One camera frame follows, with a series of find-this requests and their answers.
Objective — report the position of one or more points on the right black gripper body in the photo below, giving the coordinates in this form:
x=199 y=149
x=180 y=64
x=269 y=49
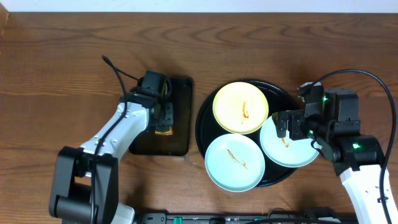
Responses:
x=302 y=126

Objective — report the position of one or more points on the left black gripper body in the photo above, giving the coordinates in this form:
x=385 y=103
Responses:
x=165 y=116

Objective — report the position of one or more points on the orange green scrub sponge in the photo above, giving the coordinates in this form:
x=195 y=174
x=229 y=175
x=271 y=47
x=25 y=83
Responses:
x=164 y=130

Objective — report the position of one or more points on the light blue plate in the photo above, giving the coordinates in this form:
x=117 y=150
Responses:
x=284 y=151
x=235 y=162

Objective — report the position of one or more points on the yellow plate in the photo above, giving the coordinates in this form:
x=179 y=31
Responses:
x=240 y=108

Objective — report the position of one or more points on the light blue plate front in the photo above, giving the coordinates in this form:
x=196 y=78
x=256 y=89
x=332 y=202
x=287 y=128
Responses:
x=235 y=162

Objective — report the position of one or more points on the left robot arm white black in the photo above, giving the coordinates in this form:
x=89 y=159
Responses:
x=85 y=187

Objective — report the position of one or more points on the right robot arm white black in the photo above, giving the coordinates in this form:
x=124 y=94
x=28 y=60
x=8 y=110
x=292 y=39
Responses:
x=330 y=119

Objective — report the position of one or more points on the black rectangular tray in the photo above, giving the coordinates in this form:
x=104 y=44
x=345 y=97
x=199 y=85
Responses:
x=169 y=136

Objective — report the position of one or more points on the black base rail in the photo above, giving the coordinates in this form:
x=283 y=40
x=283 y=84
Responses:
x=164 y=217

